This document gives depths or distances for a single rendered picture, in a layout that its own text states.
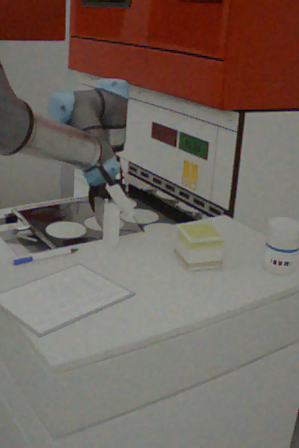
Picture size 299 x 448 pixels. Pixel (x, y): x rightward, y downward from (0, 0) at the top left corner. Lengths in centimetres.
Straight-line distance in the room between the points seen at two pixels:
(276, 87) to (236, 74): 14
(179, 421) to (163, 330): 23
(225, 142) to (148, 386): 65
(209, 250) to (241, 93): 41
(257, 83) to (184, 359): 69
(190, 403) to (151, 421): 9
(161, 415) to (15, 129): 54
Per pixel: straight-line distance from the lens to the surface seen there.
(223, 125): 130
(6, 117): 80
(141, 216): 144
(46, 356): 78
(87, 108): 116
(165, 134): 148
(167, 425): 99
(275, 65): 133
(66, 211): 145
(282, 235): 103
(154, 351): 85
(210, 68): 126
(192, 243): 100
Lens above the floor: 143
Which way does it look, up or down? 23 degrees down
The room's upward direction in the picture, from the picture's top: 4 degrees clockwise
